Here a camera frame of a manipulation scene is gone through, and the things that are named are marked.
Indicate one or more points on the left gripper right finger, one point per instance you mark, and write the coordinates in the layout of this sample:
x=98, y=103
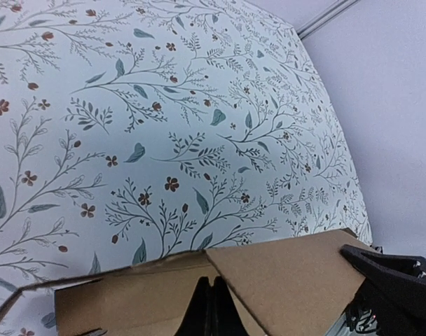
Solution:
x=394, y=291

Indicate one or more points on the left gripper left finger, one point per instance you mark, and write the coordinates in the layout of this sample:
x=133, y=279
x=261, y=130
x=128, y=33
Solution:
x=212, y=311

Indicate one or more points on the brown cardboard box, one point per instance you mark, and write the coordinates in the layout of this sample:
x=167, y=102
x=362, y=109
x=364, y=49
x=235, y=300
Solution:
x=295, y=286

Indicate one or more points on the floral patterned table mat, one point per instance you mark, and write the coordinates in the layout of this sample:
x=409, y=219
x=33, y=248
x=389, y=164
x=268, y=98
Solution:
x=134, y=130

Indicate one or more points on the right aluminium frame post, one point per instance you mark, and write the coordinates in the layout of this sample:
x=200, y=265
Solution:
x=325, y=17

